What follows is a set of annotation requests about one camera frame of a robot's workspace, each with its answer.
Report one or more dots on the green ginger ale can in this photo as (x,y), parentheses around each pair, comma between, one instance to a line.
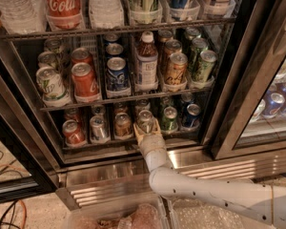
(203,66)

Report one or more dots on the blue pepsi can bottom shelf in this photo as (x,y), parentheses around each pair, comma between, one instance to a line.
(191,116)

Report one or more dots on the red cola can bottom shelf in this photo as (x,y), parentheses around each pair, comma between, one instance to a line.
(73,133)

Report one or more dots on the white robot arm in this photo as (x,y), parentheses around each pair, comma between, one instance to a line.
(264,203)

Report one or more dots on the large red cola can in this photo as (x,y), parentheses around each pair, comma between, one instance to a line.
(85,82)

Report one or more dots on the gold brown soda can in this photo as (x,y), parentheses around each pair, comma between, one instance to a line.
(123,127)

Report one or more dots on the white green 7up can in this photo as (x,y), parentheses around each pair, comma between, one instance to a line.
(145,121)

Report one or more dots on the red coca cola bottle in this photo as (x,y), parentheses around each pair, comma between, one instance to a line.
(64,14)

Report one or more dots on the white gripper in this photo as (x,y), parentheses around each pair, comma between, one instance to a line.
(152,141)

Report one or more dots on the clear water bottle middle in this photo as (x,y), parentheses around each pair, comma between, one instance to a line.
(106,14)

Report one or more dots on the clear water bottle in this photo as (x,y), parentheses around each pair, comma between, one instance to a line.
(106,14)
(23,16)

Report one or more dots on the silver diet cola can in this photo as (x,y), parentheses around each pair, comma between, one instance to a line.
(99,130)

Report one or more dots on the large blue pepsi can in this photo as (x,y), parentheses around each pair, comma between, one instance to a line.
(117,78)

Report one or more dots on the clear plastic bin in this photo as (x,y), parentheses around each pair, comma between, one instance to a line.
(141,211)
(188,213)

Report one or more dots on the green soda can bottom shelf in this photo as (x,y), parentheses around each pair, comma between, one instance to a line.
(168,119)

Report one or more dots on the right clear plastic bin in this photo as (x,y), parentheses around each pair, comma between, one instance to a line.
(188,213)

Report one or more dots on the blue tall can top shelf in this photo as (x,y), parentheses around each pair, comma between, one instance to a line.
(183,10)

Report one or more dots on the green tall can top shelf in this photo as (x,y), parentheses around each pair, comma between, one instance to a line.
(144,11)

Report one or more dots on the gold root beer can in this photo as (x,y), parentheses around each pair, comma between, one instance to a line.
(175,70)

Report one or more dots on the large white 7up can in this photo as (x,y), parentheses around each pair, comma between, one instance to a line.
(54,91)

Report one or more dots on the brown tea bottle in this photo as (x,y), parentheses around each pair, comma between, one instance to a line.
(146,57)

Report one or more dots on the metal fridge base grille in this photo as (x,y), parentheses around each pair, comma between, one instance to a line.
(106,181)

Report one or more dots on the left clear plastic bin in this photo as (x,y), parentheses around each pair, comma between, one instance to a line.
(141,211)

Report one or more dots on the clear water bottle left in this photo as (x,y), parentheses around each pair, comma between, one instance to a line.
(23,16)

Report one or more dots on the right fridge glass door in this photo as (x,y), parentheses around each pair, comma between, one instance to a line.
(239,136)

